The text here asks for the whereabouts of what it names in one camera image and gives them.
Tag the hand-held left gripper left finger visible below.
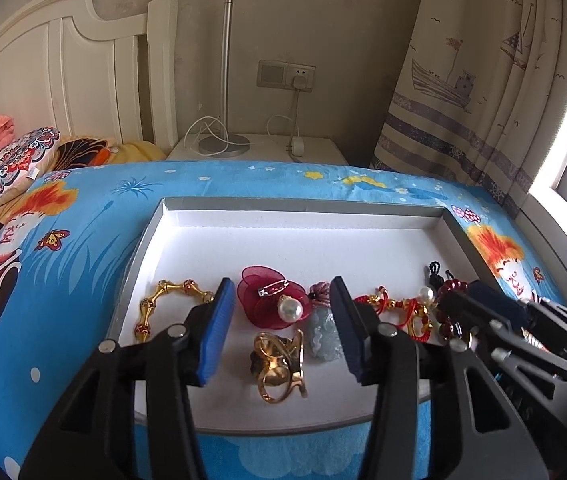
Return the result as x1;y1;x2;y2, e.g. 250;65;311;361
18;276;237;480

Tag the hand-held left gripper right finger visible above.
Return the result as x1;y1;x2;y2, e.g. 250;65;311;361
330;276;549;480

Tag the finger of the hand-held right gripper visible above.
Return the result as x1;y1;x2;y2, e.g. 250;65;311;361
468;280;567;361
438;291;567;381

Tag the jade pendant with pearl knot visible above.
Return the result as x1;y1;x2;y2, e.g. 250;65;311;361
278;282;344;361

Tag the dark red bead bracelet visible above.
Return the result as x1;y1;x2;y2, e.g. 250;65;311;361
418;280;469;341

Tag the red cord charm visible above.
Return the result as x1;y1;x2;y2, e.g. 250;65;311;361
356;286;437;343

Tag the red flower brooch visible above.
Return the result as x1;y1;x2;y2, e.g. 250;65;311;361
237;266;311;331

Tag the black knotted cord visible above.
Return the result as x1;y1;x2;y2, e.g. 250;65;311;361
426;260;457;286

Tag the gold bamboo link bracelet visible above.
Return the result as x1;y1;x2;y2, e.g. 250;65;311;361
136;280;215;343

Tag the grey cardboard box tray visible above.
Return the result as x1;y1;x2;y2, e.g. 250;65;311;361
106;197;529;433

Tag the grey window ledge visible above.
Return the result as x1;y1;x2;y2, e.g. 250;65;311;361
518;192;567;311

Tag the blue cartoon bedsheet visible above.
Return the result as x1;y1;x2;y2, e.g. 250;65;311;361
0;160;567;480

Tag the white nightstand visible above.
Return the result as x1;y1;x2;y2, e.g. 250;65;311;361
166;133;349;166

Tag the boat print curtain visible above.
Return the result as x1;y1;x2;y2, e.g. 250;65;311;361
371;0;567;218

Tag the silver lamp stand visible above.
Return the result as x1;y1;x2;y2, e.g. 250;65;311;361
198;0;250;157

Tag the round patterned cushion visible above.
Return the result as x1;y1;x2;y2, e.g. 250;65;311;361
0;127;61;213

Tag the white wooden headboard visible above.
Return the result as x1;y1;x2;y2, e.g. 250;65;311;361
0;0;179;153

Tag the gold openwork ring ornament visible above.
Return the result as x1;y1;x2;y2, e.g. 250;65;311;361
250;331;310;403

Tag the white charger cable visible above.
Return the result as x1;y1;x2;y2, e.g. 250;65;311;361
266;77;314;163

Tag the white lamp cable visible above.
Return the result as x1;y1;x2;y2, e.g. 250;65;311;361
184;115;230;155

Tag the wall socket plate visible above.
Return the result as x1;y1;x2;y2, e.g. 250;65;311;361
258;59;315;92

